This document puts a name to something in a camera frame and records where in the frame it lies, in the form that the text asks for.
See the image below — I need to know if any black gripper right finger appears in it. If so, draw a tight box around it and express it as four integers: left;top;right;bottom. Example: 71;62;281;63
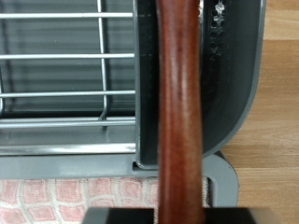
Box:
204;207;275;224

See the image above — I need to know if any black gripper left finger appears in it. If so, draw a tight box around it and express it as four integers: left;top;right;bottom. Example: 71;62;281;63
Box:
83;207;155;224

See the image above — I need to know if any brown wooden spoon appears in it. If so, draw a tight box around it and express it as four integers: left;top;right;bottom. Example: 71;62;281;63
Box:
155;0;205;224

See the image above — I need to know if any grey dish rack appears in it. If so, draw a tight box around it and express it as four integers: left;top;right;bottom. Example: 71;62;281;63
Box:
0;0;135;147

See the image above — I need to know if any pink checked towel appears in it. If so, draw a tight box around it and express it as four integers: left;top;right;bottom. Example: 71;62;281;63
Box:
0;176;211;224

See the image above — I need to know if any grey plastic crate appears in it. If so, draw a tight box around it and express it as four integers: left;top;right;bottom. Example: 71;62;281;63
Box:
0;150;241;216

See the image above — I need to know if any dark grey utensil holder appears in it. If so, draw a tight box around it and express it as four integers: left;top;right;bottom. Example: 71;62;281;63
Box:
132;0;267;171

